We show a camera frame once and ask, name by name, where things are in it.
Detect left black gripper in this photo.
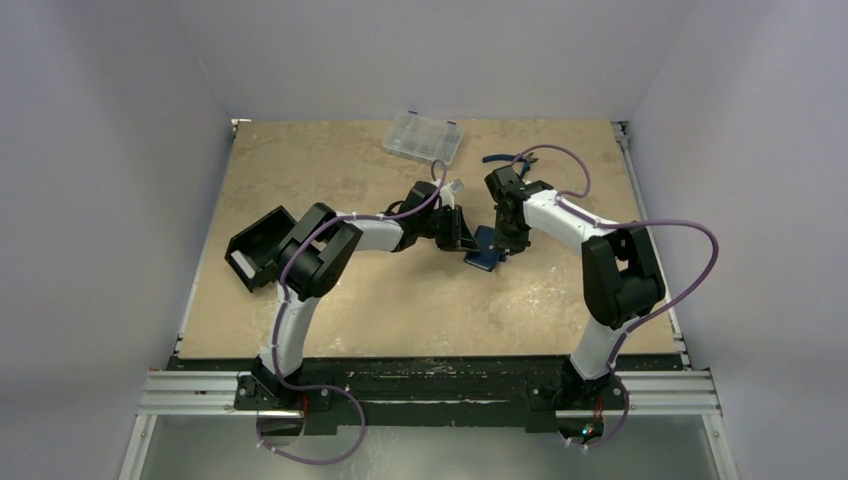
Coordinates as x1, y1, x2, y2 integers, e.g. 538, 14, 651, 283
418, 206, 479, 253

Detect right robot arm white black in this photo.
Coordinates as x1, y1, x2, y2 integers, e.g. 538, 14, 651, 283
484, 166, 666, 407

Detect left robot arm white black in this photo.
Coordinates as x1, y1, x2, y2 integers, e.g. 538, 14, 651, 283
259, 180, 481, 409

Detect black card tray box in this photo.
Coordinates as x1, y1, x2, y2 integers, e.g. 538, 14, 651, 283
224, 205, 296, 293

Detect clear plastic organizer box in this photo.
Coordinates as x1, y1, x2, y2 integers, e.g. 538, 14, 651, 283
381, 110, 464, 167

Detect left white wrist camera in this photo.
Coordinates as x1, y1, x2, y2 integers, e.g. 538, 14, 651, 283
439, 179, 464, 208

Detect blue handled pliers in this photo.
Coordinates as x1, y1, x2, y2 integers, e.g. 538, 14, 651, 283
481, 153, 538, 179

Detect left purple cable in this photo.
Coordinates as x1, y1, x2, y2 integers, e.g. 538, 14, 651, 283
254, 159, 368, 466

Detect black aluminium mounting rail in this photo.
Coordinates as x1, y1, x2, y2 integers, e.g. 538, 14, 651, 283
140, 355, 720, 436

